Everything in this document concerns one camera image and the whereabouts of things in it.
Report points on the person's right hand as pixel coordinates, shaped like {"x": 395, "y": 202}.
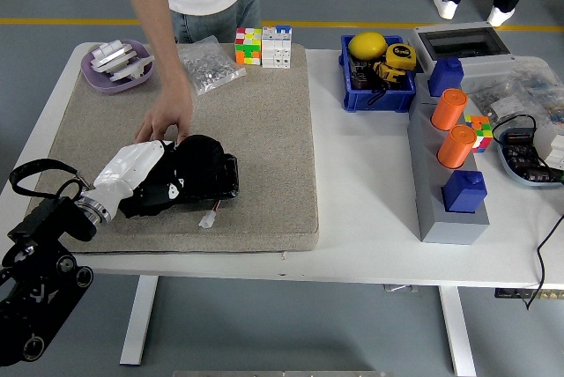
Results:
{"x": 172, "y": 108}

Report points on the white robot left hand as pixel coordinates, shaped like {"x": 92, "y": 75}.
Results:
{"x": 128, "y": 167}

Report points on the black glossy panel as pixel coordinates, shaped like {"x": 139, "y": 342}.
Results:
{"x": 231, "y": 174}

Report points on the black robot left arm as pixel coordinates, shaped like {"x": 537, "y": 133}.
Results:
{"x": 39, "y": 280}

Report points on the person's right forearm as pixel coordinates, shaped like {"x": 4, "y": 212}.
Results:
{"x": 152, "y": 20}

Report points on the clear bag of screws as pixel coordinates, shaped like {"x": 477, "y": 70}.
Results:
{"x": 211, "y": 71}

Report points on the purple tray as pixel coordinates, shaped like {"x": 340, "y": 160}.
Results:
{"x": 98, "y": 82}

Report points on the white plastic part stack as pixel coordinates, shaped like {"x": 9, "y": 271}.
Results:
{"x": 109, "y": 55}

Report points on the grey-brown mat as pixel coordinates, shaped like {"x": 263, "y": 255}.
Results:
{"x": 255, "y": 130}

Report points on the large colourful puzzle cube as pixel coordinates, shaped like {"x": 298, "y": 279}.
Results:
{"x": 248, "y": 49}

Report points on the white circuit breaker block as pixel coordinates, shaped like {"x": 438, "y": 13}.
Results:
{"x": 276, "y": 51}

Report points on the white table leg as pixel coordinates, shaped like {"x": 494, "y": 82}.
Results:
{"x": 138, "y": 320}
{"x": 458, "y": 333}

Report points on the dark brown part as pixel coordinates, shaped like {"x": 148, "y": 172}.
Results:
{"x": 362, "y": 79}

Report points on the yellow lemon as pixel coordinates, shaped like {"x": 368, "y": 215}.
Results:
{"x": 367, "y": 44}

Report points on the blue plastic bin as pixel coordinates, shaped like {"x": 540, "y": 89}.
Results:
{"x": 378, "y": 101}

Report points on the yellow and black tool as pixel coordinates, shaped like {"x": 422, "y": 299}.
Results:
{"x": 389, "y": 73}

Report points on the yellow tape measure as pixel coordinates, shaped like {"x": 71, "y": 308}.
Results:
{"x": 401, "y": 55}

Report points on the blue block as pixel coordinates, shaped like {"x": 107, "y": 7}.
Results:
{"x": 462, "y": 194}
{"x": 444, "y": 79}

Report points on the orange cylinder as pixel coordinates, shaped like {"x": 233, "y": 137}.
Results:
{"x": 448, "y": 110}
{"x": 455, "y": 148}

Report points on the grey table handset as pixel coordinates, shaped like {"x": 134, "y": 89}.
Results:
{"x": 400, "y": 288}

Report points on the long grey block holder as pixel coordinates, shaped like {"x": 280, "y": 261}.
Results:
{"x": 453, "y": 229}

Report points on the small colourful puzzle cube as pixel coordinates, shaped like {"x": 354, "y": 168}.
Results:
{"x": 481, "y": 132}

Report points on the clear bag of parts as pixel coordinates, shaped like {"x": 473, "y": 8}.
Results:
{"x": 541, "y": 82}
{"x": 492, "y": 95}

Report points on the black circuit boards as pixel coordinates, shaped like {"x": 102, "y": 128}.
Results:
{"x": 521, "y": 159}

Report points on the blue-grey tray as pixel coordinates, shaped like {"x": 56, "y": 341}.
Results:
{"x": 521, "y": 181}

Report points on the white breaker modules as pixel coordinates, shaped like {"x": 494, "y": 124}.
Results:
{"x": 552, "y": 143}

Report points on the black control box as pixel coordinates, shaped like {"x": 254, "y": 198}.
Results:
{"x": 511, "y": 293}

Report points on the white plastic bracket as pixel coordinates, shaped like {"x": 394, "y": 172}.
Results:
{"x": 131, "y": 69}

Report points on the grey enclosure box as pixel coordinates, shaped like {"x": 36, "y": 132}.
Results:
{"x": 479, "y": 68}

